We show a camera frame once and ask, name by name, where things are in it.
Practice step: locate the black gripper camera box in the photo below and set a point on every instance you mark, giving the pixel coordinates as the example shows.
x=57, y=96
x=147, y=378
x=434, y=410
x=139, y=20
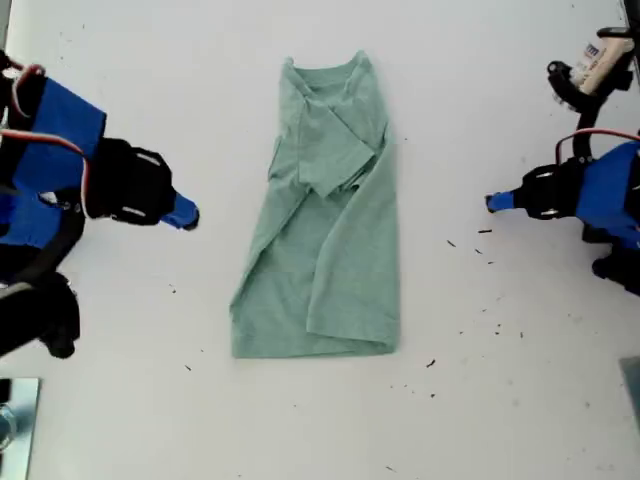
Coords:
x=600, y=65
x=60, y=310

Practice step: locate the black camera stalk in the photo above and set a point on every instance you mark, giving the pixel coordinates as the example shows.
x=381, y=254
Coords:
x=55, y=250
x=582, y=135

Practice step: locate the green t-shirt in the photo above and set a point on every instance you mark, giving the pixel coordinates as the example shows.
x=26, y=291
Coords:
x=350, y=280

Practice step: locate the black clamp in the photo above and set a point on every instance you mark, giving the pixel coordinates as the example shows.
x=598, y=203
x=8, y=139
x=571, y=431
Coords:
x=4, y=390

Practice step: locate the steel base plate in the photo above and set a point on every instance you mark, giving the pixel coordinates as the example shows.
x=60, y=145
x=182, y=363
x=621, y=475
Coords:
x=25, y=425

